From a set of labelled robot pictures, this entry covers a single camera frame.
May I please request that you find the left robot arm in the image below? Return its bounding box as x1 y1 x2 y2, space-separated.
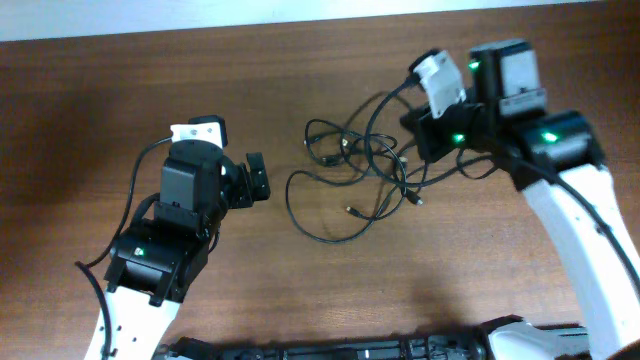
86 140 270 359

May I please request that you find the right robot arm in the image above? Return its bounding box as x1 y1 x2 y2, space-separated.
401 39 639 359

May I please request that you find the left camera cable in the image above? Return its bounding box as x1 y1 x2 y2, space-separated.
74 135 174 360

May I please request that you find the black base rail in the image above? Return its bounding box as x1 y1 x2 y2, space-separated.
153 315 591 360

